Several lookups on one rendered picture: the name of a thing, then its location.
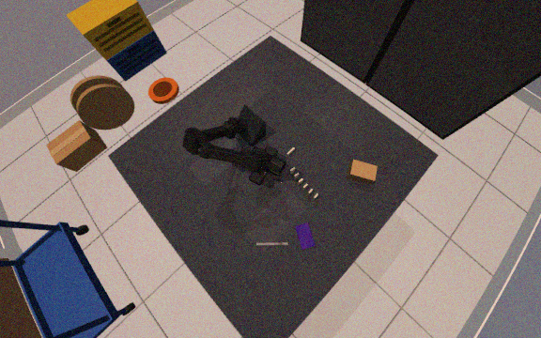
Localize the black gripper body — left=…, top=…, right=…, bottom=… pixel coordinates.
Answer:
left=249, top=146, right=278, bottom=185

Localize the orange rectangular block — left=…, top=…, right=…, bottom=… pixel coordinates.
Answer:
left=347, top=160, right=378, bottom=185

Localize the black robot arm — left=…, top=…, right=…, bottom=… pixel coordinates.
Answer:
left=182, top=116, right=286, bottom=176

